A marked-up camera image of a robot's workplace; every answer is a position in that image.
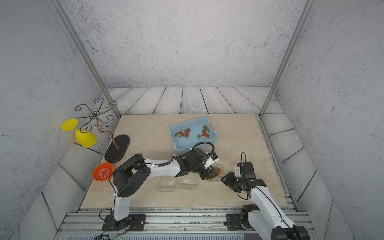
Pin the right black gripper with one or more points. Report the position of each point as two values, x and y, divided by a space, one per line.
230 175

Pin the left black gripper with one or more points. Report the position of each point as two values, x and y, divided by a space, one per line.
209 172

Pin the clear clamshell container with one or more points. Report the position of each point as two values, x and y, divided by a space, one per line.
188 183
167 184
217 165

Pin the light blue perforated basket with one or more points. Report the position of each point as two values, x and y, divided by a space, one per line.
183 145

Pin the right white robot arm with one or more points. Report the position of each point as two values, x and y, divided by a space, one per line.
263 215

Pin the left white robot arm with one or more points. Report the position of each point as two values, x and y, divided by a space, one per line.
130 176

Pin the strawberry cluster right in basket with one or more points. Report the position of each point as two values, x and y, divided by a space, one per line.
205 133

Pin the strawberry cluster in basket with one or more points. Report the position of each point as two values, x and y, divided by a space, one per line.
205 133
183 134

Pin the strawberry cluster left in basket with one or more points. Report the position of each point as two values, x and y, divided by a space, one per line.
183 134

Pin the orange plastic bowl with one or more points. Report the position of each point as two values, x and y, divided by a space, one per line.
102 172

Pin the yellow plastic goblet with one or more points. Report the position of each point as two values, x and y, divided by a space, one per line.
85 139

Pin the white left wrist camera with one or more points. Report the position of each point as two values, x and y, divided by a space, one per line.
211 159

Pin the dark wire jewellery stand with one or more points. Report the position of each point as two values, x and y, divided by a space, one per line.
117 149

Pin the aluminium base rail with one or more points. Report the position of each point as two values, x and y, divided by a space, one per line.
150 221

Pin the aluminium frame post right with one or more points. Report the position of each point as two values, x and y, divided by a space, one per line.
308 7

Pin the aluminium frame post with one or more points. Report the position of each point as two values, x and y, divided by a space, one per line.
69 28
308 7

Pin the aluminium frame post left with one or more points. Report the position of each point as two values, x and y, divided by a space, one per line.
69 28

